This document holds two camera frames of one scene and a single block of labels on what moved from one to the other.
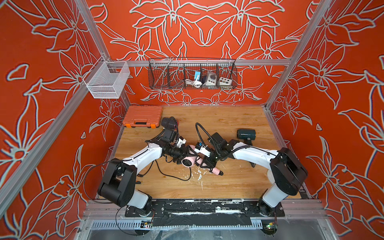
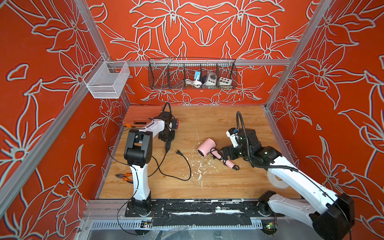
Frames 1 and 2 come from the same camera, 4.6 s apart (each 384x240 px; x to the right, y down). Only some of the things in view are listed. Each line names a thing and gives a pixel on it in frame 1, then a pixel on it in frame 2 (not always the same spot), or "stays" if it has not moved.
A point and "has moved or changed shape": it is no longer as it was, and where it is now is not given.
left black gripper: (184, 154) to (170, 138)
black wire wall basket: (191, 73) stays
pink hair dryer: (189, 161) has moved or changed shape
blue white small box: (197, 73) stays
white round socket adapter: (211, 79) stays
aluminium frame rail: (200, 63) stays
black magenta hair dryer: (170, 123) stays
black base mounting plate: (203, 212) stays
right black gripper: (207, 163) to (231, 149)
